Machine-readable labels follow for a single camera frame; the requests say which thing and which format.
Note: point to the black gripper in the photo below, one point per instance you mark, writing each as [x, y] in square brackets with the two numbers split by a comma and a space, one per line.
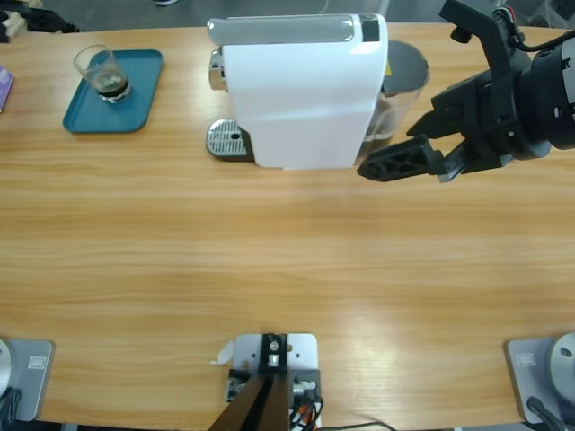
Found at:
[487, 125]

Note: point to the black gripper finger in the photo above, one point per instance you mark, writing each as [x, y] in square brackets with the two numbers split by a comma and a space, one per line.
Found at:
[3, 33]
[49, 22]

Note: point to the clear drinking glass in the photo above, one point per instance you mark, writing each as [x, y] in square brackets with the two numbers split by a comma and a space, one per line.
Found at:
[108, 81]

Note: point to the white capsule coffee machine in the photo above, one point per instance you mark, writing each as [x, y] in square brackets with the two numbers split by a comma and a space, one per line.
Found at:
[305, 103]

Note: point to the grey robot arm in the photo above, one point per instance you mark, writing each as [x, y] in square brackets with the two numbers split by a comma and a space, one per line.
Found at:
[2, 363]
[552, 90]

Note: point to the wooden crate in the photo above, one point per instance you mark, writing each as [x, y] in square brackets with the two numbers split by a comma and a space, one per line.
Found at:
[15, 24]

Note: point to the purple packet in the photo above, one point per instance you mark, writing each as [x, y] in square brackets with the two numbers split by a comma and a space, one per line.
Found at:
[4, 85]

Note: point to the clear water tank black lid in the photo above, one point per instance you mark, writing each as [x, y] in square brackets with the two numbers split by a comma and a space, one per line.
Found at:
[404, 67]

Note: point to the teal plastic tray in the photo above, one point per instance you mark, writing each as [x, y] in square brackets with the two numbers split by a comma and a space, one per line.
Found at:
[112, 112]

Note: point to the dark blue sneaker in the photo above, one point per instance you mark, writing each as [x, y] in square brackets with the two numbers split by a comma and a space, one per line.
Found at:
[166, 2]

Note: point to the white paper tab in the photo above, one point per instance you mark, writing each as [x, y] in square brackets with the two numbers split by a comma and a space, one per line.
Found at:
[222, 352]

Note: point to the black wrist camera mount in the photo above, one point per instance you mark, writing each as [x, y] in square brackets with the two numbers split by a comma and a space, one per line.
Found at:
[494, 36]

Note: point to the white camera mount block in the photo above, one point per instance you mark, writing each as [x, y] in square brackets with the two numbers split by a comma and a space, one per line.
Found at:
[302, 350]

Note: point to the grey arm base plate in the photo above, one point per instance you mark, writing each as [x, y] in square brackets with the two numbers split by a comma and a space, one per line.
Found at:
[525, 372]
[31, 381]

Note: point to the dark camera post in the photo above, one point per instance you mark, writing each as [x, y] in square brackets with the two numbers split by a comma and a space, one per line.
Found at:
[260, 395]

